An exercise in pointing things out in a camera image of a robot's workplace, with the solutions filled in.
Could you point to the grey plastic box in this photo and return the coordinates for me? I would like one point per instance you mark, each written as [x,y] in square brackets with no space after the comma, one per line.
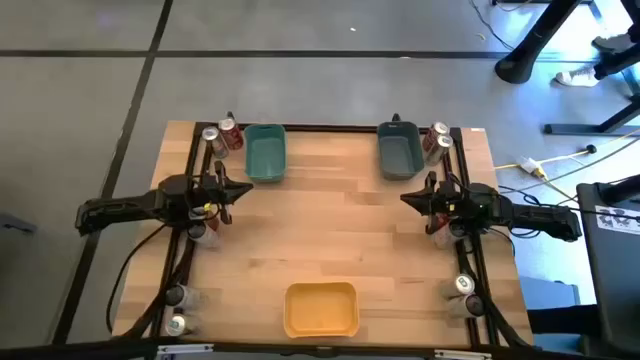
[550,295]

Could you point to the large brown cardboard box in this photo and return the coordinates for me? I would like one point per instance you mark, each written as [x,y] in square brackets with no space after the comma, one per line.
[321,310]

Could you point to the teal plastic bin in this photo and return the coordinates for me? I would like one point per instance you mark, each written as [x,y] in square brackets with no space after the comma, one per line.
[265,155]

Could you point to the black equipment case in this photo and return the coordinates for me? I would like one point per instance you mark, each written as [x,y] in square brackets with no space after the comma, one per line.
[615,280]

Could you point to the silver metal bracket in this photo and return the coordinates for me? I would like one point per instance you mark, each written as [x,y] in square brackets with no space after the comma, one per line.
[462,354]
[185,349]

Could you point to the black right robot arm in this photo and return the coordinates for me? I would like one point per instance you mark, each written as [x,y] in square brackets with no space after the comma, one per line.
[530,215]

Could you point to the red soda can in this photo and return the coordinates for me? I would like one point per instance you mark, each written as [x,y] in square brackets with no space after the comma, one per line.
[197,214]
[232,136]

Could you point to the white marker sticker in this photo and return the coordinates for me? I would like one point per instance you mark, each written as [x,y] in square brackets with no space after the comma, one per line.
[617,219]

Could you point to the black desk foot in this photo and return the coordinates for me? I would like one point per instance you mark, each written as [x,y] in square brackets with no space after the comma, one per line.
[590,128]

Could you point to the black chair base leg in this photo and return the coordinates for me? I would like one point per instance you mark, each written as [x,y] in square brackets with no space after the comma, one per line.
[530,50]

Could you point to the black clamp knob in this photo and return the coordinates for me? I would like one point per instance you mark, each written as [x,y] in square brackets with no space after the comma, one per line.
[396,118]
[230,115]

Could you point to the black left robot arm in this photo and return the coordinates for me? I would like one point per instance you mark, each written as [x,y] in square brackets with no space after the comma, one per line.
[125,207]

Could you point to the dark blue plastic bin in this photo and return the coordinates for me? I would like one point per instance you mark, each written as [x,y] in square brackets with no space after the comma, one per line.
[400,152]

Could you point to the person's foot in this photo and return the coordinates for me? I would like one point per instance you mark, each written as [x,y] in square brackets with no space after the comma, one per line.
[612,42]
[575,77]

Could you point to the silver soda can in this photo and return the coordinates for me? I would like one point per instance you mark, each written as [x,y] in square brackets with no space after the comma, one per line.
[465,306]
[216,142]
[437,152]

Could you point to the white power adapter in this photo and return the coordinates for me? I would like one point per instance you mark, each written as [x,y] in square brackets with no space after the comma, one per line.
[528,164]

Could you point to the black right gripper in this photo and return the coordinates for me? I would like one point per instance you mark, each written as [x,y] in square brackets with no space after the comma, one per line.
[440,202]

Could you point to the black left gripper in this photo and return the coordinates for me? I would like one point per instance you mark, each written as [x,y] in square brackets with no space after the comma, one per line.
[212,190]

